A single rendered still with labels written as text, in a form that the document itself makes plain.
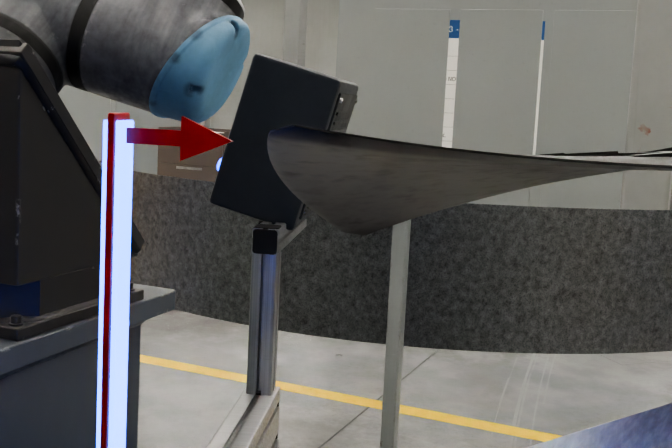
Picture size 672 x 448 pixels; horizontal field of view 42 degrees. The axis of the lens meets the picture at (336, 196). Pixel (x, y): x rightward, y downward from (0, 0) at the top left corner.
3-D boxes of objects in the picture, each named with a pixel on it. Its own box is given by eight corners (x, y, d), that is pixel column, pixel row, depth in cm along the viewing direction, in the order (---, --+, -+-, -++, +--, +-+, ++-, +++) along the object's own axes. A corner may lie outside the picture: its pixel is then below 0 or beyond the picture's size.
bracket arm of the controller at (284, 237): (277, 255, 100) (278, 229, 100) (251, 253, 100) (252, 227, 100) (306, 227, 123) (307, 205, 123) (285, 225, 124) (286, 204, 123)
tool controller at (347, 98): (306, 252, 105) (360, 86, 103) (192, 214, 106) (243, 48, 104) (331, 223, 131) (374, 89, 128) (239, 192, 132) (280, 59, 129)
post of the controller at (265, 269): (271, 396, 102) (278, 228, 100) (245, 394, 102) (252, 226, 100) (275, 388, 105) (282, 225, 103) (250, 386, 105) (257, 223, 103)
